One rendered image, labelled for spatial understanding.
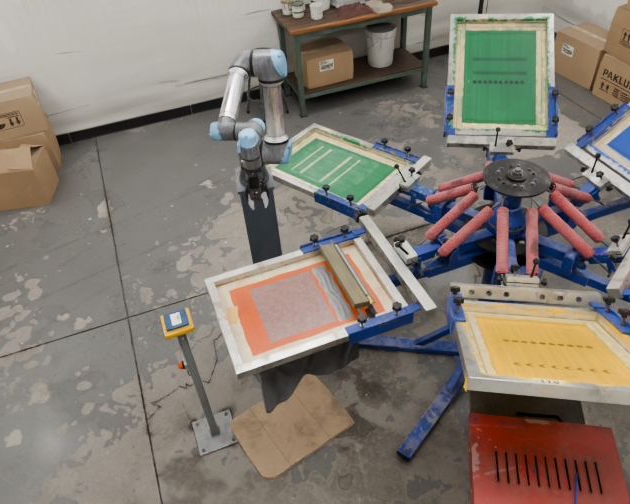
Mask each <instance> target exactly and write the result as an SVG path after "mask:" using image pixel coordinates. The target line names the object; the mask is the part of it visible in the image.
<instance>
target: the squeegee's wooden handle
mask: <svg viewBox="0 0 630 504"><path fill-rule="evenodd" d="M319 250H320V252H321V254H322V255H323V257H324V259H325V260H326V262H327V264H328V266H329V267H330V269H331V271H332V272H333V274H334V276H335V277H336V279H337V281H338V282H339V284H340V286H341V287H342V289H343V291H344V292H345V294H346V296H347V298H348V299H349V301H350V303H351V304H352V306H353V308H354V309H356V308H361V307H365V306H369V305H370V299H369V298H368V296H365V295H364V293H363V292H362V290H361V289H360V287H359V285H358V284H357V282H356V281H355V279H354V277H353V276H352V274H351V273H350V271H349V269H348V268H347V266H346V265H345V263H344V261H343V260H342V258H341V257H340V255H339V253H338V252H337V250H336V249H335V244H334V243H333V244H328V245H322V246H320V248H319Z"/></svg>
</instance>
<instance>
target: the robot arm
mask: <svg viewBox="0 0 630 504"><path fill-rule="evenodd" d="M286 76H287V61H286V57H285V55H284V53H283V51H281V50H275V49H262V50H253V49H249V50H245V51H243V52H241V53H240V54H238V55H237V56H236V57H235V58H234V59H233V61H232V62H231V64H230V66H229V68H228V72H227V77H228V82H227V86H226V90H225V94H224V98H223V102H222V106H221V110H220V114H219V118H218V122H212V123H211V125H210V136H211V138H212V139H213V140H216V141H238V143H237V152H238V155H239V161H240V166H241V169H240V174H239V181H240V183H241V185H243V186H245V189H246V190H245V197H246V199H247V201H248V203H249V205H250V207H251V208H252V209H253V210H254V209H255V207H254V200H261V198H262V199H263V203H264V207H265V208H267V205H268V200H269V189H268V187H267V184H266V183H267V182H268V180H269V173H268V171H267V169H266V167H265V165H264V164H280V165H281V164H288V163H289V162H290V160H291V156H292V148H293V142H292V140H289V137H288V135H287V134H286V133H285V127H284V114H283V101H282V88H281V84H282V82H283V81H284V77H286ZM249 77H258V81H259V83H260V84H261V85H262V88H263V98H264V109H265V119H266V129H267V135H266V136H265V137H264V140H262V137H263V136H264V132H265V124H264V122H263V121H262V120H260V119H258V118H253V119H251V120H250V121H249V122H248V123H241V122H236V121H237V117H238V112H239V108H240V104H241V99H242V95H243V91H244V87H245V83H246V82H247V81H248V80H249ZM264 184H265V185H264Z"/></svg>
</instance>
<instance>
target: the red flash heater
mask: <svg viewBox="0 0 630 504"><path fill-rule="evenodd" d="M468 442H469V465H470V488H471V504H574V495H575V473H578V482H577V504H630V498H629V494H628V490H627V486H626V482H625V478H624V473H623V469H622V465H621V461H620V457H619V453H618V449H617V445H616V441H615V437H614V433H613V429H612V427H604V426H594V425H584V424H574V423H564V422H554V421H544V420H534V419H525V418H515V417H505V416H495V415H485V414H475V413H470V414H469V418H468Z"/></svg>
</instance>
